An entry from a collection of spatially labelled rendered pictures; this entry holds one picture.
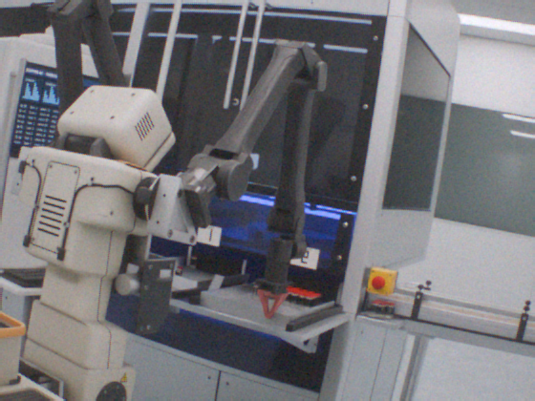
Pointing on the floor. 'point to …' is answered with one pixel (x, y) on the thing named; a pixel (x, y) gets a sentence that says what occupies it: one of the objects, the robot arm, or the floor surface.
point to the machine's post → (369, 198)
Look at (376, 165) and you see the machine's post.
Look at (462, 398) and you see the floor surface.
